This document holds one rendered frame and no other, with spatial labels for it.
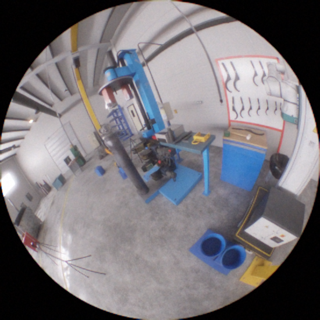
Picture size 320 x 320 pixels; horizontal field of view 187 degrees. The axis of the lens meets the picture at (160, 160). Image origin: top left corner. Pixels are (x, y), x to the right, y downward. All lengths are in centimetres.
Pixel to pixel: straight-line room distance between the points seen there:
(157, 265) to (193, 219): 94
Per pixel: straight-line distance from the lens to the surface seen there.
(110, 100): 148
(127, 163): 160
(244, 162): 170
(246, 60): 259
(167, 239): 171
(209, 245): 148
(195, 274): 166
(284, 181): 127
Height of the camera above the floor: 162
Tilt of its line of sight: 32 degrees down
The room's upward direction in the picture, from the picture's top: 22 degrees counter-clockwise
